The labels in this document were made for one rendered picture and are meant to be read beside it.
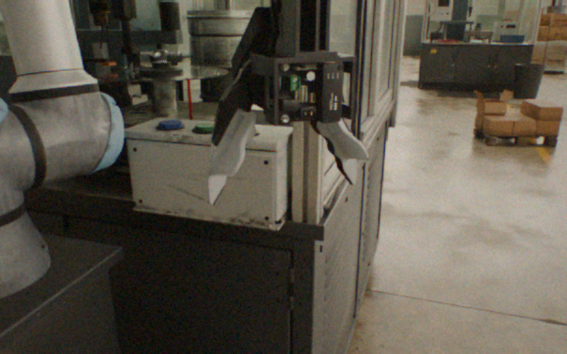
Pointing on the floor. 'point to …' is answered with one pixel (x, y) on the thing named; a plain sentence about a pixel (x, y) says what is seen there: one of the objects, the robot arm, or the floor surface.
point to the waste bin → (527, 81)
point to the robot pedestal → (54, 306)
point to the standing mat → (467, 95)
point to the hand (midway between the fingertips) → (283, 192)
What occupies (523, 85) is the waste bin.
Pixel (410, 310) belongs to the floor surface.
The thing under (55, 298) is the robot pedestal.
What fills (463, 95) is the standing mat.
